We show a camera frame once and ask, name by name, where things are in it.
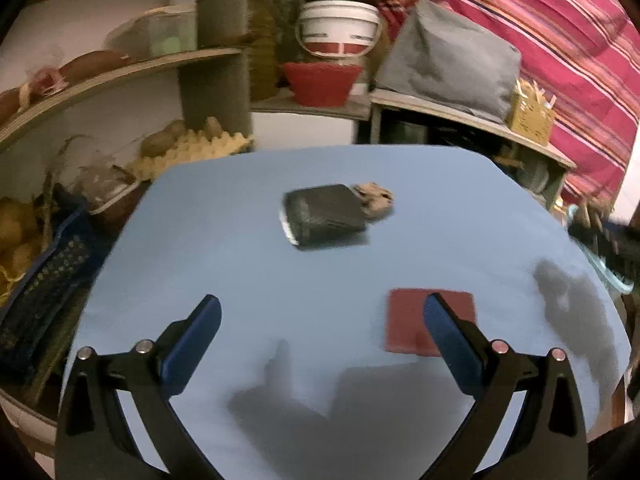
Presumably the steel pot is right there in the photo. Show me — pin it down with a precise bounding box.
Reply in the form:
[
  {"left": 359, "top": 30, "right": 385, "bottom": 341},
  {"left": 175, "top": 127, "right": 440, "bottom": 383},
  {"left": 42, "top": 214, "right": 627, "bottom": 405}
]
[{"left": 382, "top": 120, "right": 431, "bottom": 145}]

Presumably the yellow utensil holder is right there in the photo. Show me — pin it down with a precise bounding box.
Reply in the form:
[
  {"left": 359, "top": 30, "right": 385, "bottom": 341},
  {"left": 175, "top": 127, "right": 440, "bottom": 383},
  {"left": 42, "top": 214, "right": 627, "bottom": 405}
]
[{"left": 506, "top": 95, "right": 557, "bottom": 147}]

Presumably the small dark red scouring pad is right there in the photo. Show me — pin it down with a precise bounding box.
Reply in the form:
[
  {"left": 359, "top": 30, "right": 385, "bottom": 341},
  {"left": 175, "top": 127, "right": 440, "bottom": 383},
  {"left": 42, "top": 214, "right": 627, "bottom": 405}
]
[{"left": 385, "top": 287, "right": 476, "bottom": 357}]

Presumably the dark blue crate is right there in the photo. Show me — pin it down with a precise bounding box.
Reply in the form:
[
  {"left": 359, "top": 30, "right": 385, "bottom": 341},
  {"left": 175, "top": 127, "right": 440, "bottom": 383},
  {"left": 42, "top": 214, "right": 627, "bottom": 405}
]
[{"left": 0, "top": 200, "right": 101, "bottom": 371}]

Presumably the bundle of chopsticks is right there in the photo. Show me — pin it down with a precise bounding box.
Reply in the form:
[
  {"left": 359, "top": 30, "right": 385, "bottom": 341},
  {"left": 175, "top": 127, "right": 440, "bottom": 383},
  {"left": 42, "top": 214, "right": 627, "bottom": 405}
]
[{"left": 515, "top": 79, "right": 558, "bottom": 108}]

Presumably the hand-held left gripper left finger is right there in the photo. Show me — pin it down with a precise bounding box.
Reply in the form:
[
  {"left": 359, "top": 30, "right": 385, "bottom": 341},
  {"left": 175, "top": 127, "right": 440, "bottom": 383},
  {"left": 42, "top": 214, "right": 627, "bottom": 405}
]
[{"left": 54, "top": 294, "right": 236, "bottom": 480}]

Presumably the brown paper ball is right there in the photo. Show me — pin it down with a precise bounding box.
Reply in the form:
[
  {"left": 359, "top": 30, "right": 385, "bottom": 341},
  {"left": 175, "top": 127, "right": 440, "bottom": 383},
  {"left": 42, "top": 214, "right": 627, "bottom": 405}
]
[{"left": 352, "top": 182, "right": 396, "bottom": 218}]

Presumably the yellowish produce pile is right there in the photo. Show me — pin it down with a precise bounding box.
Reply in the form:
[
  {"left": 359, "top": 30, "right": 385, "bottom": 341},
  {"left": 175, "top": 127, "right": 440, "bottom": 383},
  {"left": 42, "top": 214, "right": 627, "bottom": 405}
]
[{"left": 0, "top": 197, "right": 51, "bottom": 306}]

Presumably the white plastic bucket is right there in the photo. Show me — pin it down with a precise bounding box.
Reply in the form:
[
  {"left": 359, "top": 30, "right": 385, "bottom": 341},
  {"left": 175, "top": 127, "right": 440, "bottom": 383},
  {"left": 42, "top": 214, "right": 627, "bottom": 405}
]
[{"left": 295, "top": 1, "right": 383, "bottom": 58}]

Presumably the red striped curtain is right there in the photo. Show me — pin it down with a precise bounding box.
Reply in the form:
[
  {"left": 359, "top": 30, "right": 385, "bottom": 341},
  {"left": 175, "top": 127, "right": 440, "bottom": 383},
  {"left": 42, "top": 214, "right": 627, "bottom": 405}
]
[{"left": 372, "top": 0, "right": 640, "bottom": 206}]

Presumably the plastic covered bowl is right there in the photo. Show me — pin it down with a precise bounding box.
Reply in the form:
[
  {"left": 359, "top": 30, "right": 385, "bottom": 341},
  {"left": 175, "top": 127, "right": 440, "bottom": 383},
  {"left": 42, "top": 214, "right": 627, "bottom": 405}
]
[{"left": 82, "top": 165, "right": 141, "bottom": 221}]

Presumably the dark grey mesh pouch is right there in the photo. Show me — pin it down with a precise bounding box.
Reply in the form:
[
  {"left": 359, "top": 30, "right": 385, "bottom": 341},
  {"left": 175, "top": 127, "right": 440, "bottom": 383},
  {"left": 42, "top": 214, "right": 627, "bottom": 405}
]
[{"left": 277, "top": 183, "right": 368, "bottom": 251}]

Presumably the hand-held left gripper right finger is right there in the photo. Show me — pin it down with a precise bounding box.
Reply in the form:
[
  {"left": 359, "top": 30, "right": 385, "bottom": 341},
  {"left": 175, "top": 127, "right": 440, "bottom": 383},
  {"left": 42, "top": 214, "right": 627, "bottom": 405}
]
[{"left": 415, "top": 292, "right": 588, "bottom": 480}]

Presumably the wooden shelf unit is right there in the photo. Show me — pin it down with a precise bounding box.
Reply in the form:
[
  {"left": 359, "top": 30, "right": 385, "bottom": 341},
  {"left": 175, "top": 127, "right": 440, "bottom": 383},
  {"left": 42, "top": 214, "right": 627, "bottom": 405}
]
[{"left": 0, "top": 0, "right": 253, "bottom": 161}]

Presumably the clear plastic container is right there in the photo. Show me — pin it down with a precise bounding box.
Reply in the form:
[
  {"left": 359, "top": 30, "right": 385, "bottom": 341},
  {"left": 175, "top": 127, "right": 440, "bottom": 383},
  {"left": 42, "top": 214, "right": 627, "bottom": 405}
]
[{"left": 107, "top": 5, "right": 197, "bottom": 58}]

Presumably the sweet potato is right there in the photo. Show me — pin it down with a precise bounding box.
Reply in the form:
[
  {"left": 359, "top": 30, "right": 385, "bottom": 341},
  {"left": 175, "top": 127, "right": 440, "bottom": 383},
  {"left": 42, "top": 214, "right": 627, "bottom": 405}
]
[{"left": 59, "top": 50, "right": 132, "bottom": 83}]

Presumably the large cooking oil bottle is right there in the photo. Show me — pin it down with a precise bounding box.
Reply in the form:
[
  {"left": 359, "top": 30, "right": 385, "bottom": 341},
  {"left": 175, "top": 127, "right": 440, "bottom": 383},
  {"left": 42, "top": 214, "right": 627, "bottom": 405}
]
[{"left": 248, "top": 0, "right": 281, "bottom": 101}]

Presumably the red fluted basket bowl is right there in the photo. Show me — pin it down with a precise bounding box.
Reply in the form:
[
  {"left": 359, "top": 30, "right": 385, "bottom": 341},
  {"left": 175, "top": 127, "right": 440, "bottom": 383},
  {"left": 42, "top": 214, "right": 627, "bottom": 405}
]
[{"left": 282, "top": 61, "right": 365, "bottom": 107}]

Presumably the light blue plastic basket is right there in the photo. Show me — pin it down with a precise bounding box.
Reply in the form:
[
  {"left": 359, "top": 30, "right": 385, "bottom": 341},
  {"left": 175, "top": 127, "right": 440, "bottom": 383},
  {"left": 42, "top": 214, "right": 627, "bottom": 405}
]
[{"left": 565, "top": 202, "right": 637, "bottom": 293}]

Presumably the small white cabinet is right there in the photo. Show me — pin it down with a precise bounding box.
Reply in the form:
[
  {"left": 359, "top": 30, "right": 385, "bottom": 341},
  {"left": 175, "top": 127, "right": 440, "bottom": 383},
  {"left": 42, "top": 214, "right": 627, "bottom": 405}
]
[{"left": 250, "top": 95, "right": 371, "bottom": 152}]

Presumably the blue tablecloth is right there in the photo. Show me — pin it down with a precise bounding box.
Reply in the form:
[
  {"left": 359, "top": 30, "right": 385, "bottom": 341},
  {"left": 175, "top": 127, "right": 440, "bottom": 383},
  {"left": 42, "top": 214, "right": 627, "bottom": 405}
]
[{"left": 60, "top": 144, "right": 632, "bottom": 480}]

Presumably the yellow egg tray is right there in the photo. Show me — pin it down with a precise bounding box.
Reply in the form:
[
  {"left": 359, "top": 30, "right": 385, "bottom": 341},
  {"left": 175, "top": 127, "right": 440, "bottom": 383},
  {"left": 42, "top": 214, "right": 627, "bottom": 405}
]
[{"left": 125, "top": 130, "right": 255, "bottom": 181}]

